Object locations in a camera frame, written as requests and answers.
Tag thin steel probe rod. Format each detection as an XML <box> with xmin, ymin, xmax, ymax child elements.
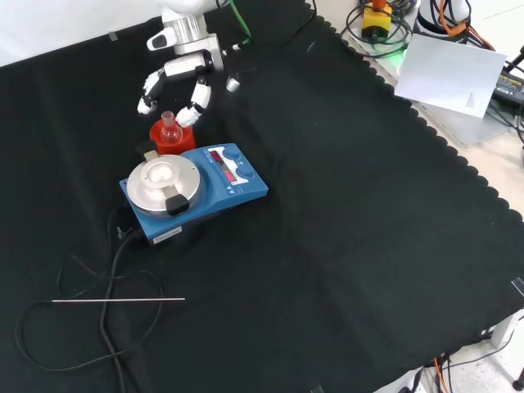
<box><xmin>52</xmin><ymin>297</ymin><xmax>186</xmax><ymax>305</ymax></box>

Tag orange floor cable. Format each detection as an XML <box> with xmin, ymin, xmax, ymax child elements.
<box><xmin>432</xmin><ymin>355</ymin><xmax>448</xmax><ymax>393</ymax></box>

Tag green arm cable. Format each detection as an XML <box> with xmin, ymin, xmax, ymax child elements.
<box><xmin>227</xmin><ymin>0</ymin><xmax>253</xmax><ymax>43</ymax></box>

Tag yellow stop button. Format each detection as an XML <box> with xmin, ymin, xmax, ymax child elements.
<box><xmin>360</xmin><ymin>0</ymin><xmax>393</xmax><ymax>42</ymax></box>

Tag clear round-bottom glass flask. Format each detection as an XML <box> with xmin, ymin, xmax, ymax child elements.
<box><xmin>159</xmin><ymin>111</ymin><xmax>183</xmax><ymax>146</ymax></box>

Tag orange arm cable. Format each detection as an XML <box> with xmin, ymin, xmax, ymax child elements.
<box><xmin>437</xmin><ymin>0</ymin><xmax>496</xmax><ymax>52</ymax></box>

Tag thick black power cable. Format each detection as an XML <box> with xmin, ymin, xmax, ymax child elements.
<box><xmin>100</xmin><ymin>227</ymin><xmax>144</xmax><ymax>393</ymax></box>

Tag white table leg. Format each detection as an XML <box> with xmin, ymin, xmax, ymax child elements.
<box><xmin>490</xmin><ymin>311</ymin><xmax>524</xmax><ymax>350</ymax></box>

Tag white black wrist module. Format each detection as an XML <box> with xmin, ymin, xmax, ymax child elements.
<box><xmin>147</xmin><ymin>28</ymin><xmax>176</xmax><ymax>52</ymax></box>

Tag pale white board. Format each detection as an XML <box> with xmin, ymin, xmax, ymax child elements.
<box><xmin>393</xmin><ymin>33</ymin><xmax>508</xmax><ymax>120</ymax></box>

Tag thin black probe cable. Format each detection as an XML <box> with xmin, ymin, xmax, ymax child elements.
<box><xmin>15</xmin><ymin>210</ymin><xmax>164</xmax><ymax>373</ymax></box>

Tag black power adapter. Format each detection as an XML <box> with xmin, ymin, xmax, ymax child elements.
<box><xmin>490</xmin><ymin>69</ymin><xmax>524</xmax><ymax>106</ymax></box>

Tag black coiled cable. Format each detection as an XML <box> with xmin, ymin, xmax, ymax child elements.
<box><xmin>340</xmin><ymin>0</ymin><xmax>414</xmax><ymax>58</ymax></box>

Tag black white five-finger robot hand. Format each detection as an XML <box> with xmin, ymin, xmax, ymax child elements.
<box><xmin>137</xmin><ymin>35</ymin><xmax>225</xmax><ymax>129</ymax></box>

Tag red flask support ring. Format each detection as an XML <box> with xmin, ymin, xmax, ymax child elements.
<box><xmin>149</xmin><ymin>118</ymin><xmax>197</xmax><ymax>156</ymax></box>

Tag black bench cloth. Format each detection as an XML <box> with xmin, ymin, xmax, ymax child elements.
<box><xmin>0</xmin><ymin>0</ymin><xmax>524</xmax><ymax>393</ymax></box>

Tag blue heater with steel plate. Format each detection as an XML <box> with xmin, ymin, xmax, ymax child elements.
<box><xmin>119</xmin><ymin>138</ymin><xmax>269</xmax><ymax>248</ymax></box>

